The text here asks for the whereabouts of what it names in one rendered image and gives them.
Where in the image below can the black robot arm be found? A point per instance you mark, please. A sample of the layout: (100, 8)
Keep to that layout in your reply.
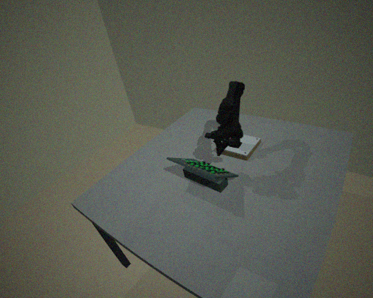
(228, 112)

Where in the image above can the grey switch panel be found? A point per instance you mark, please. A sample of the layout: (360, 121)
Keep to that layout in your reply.
(204, 173)

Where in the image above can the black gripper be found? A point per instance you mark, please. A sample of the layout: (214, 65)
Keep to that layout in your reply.
(221, 144)

